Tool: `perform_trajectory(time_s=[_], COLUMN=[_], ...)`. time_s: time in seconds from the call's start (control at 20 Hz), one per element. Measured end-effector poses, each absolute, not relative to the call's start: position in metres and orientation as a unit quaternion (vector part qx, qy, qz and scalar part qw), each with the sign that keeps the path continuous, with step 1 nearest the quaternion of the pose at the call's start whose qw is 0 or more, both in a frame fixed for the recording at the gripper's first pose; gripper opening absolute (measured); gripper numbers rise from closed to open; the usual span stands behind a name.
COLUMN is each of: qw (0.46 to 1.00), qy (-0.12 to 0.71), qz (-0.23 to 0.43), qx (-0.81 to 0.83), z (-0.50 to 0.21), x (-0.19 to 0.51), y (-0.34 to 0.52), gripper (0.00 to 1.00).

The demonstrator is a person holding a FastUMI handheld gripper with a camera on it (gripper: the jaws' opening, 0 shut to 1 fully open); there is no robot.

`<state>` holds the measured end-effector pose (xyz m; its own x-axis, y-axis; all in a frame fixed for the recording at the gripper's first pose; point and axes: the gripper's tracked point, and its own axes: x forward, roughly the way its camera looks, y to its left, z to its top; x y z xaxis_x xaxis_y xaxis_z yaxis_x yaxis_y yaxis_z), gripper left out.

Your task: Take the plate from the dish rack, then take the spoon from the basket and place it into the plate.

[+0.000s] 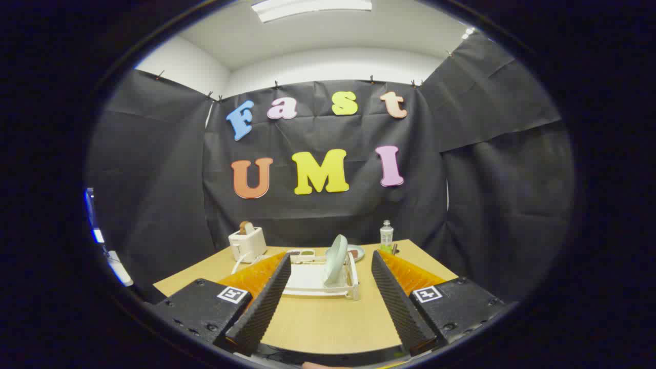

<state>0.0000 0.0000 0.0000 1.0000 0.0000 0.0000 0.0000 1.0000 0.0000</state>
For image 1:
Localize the white toaster cable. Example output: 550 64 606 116
232 251 270 275

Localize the light green plate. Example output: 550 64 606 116
324 234 349 286

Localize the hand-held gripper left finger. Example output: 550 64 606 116
154 251 292 357

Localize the white toaster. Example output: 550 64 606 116
229 227 267 263

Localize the black backdrop cloth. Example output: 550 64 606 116
85 31 575 308

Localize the white dish rack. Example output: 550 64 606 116
282 249 360 301

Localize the ceiling light panel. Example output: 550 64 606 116
251 0 373 23

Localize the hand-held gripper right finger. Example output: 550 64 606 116
371 250 508 357

